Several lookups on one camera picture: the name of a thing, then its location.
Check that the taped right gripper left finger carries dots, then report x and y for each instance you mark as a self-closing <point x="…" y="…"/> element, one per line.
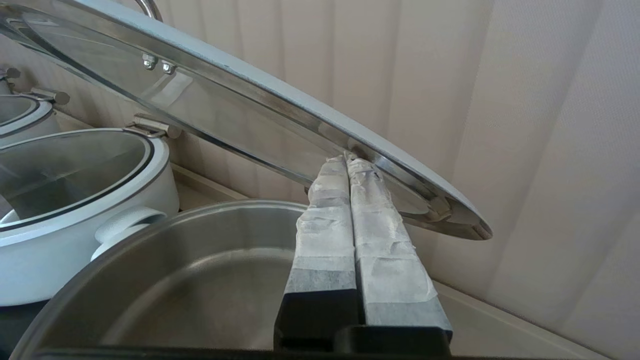
<point x="325" y="250"/>

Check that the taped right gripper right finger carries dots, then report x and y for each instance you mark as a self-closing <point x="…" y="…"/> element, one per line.
<point x="390" y="270"/>

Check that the black glass induction cooktop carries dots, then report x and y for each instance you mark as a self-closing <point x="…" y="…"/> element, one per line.
<point x="15" y="325"/>

